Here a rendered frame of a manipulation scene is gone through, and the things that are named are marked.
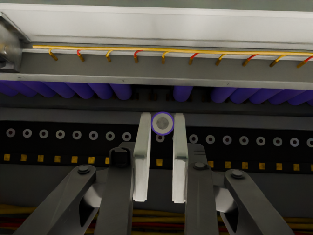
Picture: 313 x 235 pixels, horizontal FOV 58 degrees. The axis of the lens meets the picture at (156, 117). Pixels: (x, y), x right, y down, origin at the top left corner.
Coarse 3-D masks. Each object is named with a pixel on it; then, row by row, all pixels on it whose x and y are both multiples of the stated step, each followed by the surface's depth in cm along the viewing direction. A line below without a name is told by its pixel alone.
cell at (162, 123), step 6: (156, 114) 21; (162, 114) 21; (168, 114) 21; (156, 120) 21; (162, 120) 21; (168, 120) 21; (156, 126) 21; (162, 126) 21; (168, 126) 21; (156, 132) 21; (162, 132) 21; (168, 132) 21
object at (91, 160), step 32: (0, 128) 35; (32, 128) 35; (64, 128) 35; (96, 128) 35; (128, 128) 35; (192, 128) 35; (224, 128) 35; (0, 160) 34; (32, 160) 34; (64, 160) 34; (96, 160) 34; (160, 160) 34; (224, 160) 34; (256, 160) 34; (288, 160) 34
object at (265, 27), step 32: (0, 0) 16; (32, 0) 16; (64, 0) 16; (96, 0) 16; (128, 0) 16; (160, 0) 16; (192, 0) 16; (224, 0) 16; (256, 0) 16; (288, 0) 16; (32, 32) 20; (64, 32) 20; (96, 32) 19; (128, 32) 19; (160, 32) 19; (192, 32) 19; (224, 32) 19; (256, 32) 19; (288, 32) 18; (256, 128) 34; (288, 128) 34
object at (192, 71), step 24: (72, 48) 20; (96, 48) 20; (120, 48) 20; (144, 48) 20; (168, 48) 20; (24, 72) 22; (48, 72) 21; (72, 72) 21; (96, 72) 21; (120, 72) 21; (144, 72) 21; (168, 72) 21; (192, 72) 21; (216, 72) 21; (240, 72) 21; (264, 72) 21; (288, 72) 21; (312, 72) 21
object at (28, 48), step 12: (24, 48) 21; (36, 48) 21; (48, 48) 21; (180, 48) 21; (192, 48) 21; (204, 48) 21; (216, 48) 21; (228, 48) 21; (240, 48) 21; (252, 48) 21; (300, 60) 21; (312, 60) 21
